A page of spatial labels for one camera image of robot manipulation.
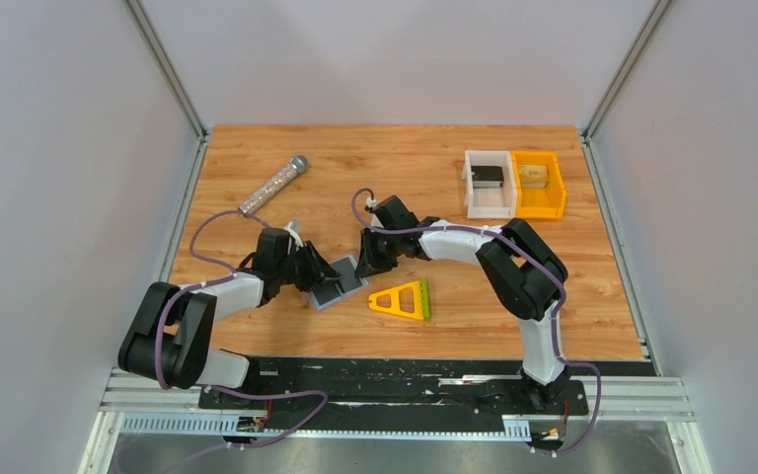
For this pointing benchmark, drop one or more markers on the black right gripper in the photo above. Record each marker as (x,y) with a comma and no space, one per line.
(377,245)

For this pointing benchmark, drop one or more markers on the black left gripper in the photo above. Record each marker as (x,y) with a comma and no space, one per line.
(309,267)

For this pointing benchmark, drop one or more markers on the pink leather card holder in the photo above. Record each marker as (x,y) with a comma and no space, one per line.
(333,292)

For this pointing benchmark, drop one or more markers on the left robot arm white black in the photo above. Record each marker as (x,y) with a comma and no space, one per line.
(169,338)

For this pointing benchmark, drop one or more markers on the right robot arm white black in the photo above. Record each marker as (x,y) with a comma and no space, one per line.
(526,276)

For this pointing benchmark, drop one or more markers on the black card in white bin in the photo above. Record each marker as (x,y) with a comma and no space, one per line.
(487,177)

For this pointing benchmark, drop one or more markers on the yellow triangular toy block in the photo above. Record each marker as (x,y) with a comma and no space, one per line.
(401,301)

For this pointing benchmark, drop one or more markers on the green toy brick strip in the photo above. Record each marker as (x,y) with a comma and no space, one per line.
(424,308)

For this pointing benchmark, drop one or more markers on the silver glitter microphone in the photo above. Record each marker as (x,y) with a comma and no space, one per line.
(297,165)

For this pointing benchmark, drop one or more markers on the white plastic bin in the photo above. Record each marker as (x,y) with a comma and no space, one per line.
(490,203)

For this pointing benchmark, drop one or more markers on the yellow plastic bin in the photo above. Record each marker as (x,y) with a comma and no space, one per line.
(541,190)

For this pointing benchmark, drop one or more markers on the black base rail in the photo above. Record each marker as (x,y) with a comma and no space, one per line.
(399,394)

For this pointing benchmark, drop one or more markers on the left aluminium frame post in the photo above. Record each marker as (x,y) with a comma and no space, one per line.
(173,80)

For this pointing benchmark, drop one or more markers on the aluminium frame post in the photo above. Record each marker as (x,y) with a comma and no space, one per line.
(654,18)
(173,80)

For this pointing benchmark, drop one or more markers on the right aluminium frame post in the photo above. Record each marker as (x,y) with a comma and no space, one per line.
(654,18)

